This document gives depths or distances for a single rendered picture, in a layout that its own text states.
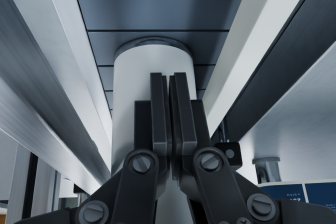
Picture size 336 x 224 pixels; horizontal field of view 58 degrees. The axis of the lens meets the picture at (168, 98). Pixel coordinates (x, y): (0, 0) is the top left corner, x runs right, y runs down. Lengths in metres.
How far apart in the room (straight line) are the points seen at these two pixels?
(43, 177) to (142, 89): 0.26
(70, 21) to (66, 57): 0.13
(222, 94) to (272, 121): 0.18
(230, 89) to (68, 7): 0.09
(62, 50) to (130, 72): 0.13
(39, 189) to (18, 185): 0.02
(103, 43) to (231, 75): 0.08
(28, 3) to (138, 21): 0.10
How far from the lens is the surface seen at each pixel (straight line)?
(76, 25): 0.18
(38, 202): 0.40
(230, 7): 0.17
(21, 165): 0.41
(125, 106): 0.17
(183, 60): 0.18
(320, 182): 0.54
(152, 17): 0.17
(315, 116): 0.35
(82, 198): 0.36
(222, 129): 0.37
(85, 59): 0.21
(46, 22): 0.26
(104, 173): 0.17
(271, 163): 0.52
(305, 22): 0.25
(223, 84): 0.16
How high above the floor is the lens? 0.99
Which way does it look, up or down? 24 degrees down
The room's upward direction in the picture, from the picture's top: 177 degrees clockwise
